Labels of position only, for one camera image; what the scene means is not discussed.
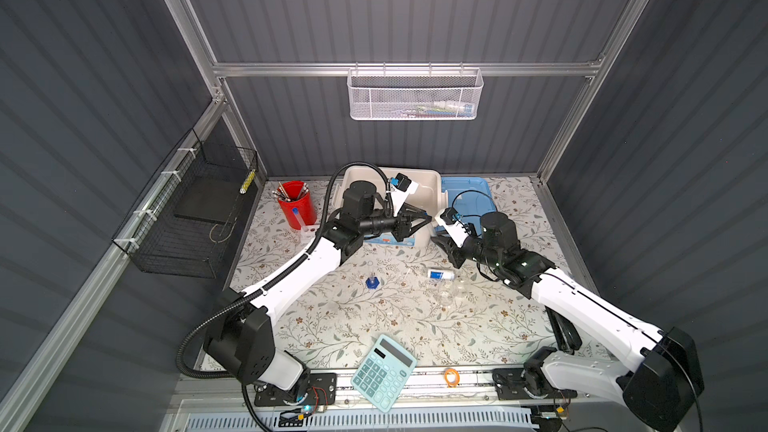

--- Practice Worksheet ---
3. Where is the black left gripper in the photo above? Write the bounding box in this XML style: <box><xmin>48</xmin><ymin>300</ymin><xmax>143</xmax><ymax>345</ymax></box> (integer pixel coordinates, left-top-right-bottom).
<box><xmin>358</xmin><ymin>204</ymin><xmax>431</xmax><ymax>243</ymax></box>

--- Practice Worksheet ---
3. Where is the clear test tube blue cap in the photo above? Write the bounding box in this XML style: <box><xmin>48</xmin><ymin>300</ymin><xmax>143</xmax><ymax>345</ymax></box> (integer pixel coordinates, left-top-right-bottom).
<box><xmin>292</xmin><ymin>207</ymin><xmax>305</xmax><ymax>230</ymax></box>

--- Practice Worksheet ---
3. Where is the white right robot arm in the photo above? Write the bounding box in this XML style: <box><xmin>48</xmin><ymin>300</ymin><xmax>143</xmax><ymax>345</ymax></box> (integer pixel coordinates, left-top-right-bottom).
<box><xmin>432</xmin><ymin>207</ymin><xmax>705</xmax><ymax>431</ymax></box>

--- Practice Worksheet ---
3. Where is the beige plastic storage bin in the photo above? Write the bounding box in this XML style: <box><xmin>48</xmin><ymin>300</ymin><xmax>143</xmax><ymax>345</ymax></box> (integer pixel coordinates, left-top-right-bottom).
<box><xmin>329</xmin><ymin>166</ymin><xmax>447</xmax><ymax>248</ymax></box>

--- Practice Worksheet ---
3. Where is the black stapler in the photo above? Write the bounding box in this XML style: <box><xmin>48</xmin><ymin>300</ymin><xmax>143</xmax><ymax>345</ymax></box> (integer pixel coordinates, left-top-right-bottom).
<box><xmin>545</xmin><ymin>307</ymin><xmax>583</xmax><ymax>355</ymax></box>

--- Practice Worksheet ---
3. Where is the black wire wall basket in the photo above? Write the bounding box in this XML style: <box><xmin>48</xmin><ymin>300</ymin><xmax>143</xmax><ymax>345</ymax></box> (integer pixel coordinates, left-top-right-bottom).
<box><xmin>113</xmin><ymin>133</ymin><xmax>259</xmax><ymax>279</ymax></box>

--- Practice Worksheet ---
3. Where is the teal desk calculator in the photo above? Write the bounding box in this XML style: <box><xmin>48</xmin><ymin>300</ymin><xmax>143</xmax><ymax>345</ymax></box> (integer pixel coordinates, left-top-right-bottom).
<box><xmin>351</xmin><ymin>334</ymin><xmax>417</xmax><ymax>413</ymax></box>

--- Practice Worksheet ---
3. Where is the blue plastic bin lid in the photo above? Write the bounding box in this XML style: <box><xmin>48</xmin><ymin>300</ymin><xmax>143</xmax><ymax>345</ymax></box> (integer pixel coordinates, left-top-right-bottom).
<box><xmin>441</xmin><ymin>177</ymin><xmax>497</xmax><ymax>235</ymax></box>

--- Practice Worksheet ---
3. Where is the white test tube rack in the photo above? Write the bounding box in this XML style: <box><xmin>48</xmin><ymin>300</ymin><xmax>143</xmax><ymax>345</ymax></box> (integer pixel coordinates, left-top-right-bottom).
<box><xmin>299</xmin><ymin>224</ymin><xmax>319</xmax><ymax>245</ymax></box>

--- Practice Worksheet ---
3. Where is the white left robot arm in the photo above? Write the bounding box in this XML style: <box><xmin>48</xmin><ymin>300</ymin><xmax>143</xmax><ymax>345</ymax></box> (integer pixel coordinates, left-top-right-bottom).
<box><xmin>175</xmin><ymin>164</ymin><xmax>432</xmax><ymax>402</ymax></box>

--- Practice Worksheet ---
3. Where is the small blue-based flask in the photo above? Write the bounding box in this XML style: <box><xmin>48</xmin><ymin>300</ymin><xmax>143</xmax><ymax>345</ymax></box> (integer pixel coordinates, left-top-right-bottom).
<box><xmin>365</xmin><ymin>272</ymin><xmax>380</xmax><ymax>290</ymax></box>

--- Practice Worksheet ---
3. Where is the white blue labelled bottle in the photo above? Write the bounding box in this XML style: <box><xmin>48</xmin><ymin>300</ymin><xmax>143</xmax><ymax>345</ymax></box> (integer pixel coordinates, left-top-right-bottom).
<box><xmin>427</xmin><ymin>268</ymin><xmax>456</xmax><ymax>281</ymax></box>

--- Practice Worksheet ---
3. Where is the red ribbed plastic cup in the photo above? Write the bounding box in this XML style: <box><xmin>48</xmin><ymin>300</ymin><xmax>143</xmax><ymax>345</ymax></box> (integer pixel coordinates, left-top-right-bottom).
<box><xmin>275</xmin><ymin>180</ymin><xmax>317</xmax><ymax>230</ymax></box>

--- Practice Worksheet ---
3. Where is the white wire mesh basket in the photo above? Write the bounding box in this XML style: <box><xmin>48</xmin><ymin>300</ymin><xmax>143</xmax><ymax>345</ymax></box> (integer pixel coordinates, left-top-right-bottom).
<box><xmin>346</xmin><ymin>67</ymin><xmax>484</xmax><ymax>121</ymax></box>

